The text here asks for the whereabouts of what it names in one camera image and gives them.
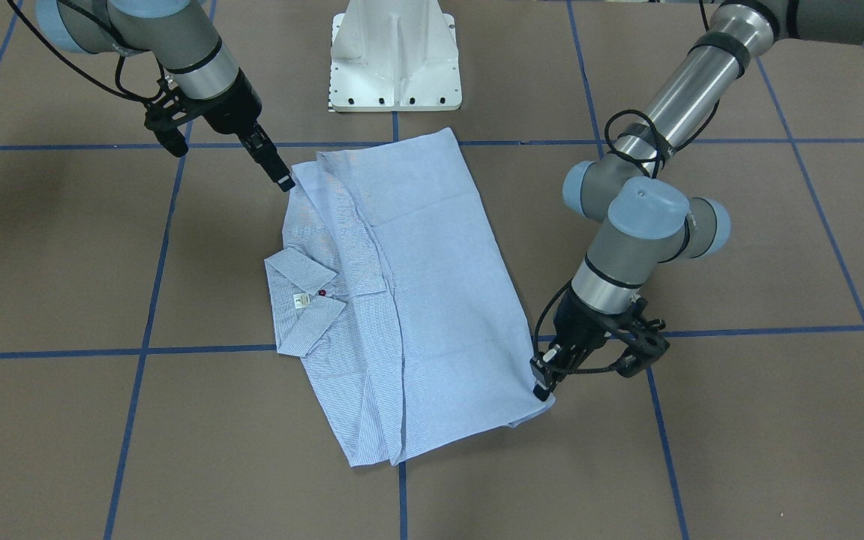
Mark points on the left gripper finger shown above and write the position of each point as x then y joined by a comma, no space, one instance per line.
546,376

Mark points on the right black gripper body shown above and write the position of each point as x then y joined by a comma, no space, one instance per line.
234,112

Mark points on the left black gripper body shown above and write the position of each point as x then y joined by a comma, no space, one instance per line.
579,322

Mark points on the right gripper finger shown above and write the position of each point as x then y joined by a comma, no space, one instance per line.
264,153

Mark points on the light blue striped shirt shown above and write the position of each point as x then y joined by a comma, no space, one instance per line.
391,289

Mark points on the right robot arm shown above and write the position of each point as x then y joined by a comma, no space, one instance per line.
198,75

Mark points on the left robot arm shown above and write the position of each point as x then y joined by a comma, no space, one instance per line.
645,222

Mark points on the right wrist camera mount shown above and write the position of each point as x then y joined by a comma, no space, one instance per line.
165,113

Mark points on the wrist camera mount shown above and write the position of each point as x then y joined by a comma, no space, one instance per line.
645,343
165,113

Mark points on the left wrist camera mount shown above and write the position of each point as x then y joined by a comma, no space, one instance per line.
645,343

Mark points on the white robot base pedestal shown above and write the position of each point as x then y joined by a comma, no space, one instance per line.
394,56

